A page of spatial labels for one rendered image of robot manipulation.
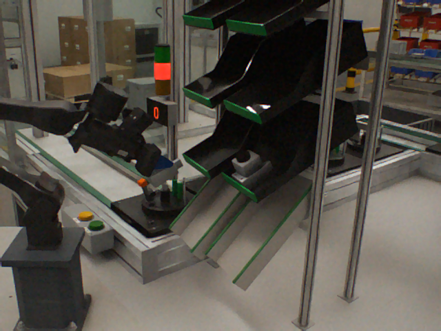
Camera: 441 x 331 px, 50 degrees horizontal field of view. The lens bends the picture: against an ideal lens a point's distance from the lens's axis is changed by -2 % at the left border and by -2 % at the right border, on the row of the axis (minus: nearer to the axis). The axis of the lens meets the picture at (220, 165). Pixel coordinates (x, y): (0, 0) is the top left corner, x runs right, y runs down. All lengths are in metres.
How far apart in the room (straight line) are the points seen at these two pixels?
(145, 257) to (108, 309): 0.15
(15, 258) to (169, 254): 0.42
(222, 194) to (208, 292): 0.25
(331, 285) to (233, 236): 0.34
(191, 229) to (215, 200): 0.09
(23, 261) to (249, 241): 0.48
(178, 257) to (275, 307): 0.30
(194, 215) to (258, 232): 0.21
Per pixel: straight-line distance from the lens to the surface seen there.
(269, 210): 1.11
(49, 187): 1.03
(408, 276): 1.43
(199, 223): 1.20
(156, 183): 1.05
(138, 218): 1.37
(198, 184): 1.59
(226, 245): 1.12
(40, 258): 1.05
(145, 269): 1.27
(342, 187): 1.75
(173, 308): 1.20
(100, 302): 1.24
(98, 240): 1.34
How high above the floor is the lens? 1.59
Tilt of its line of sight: 21 degrees down
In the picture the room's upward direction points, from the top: 2 degrees clockwise
